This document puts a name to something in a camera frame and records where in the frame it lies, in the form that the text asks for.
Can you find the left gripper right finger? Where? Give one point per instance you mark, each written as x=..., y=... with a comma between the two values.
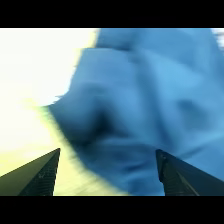
x=181, y=181

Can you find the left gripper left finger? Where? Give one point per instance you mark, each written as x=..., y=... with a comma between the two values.
x=36, y=178

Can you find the blue T-shirt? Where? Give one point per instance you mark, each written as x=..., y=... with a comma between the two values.
x=143, y=110

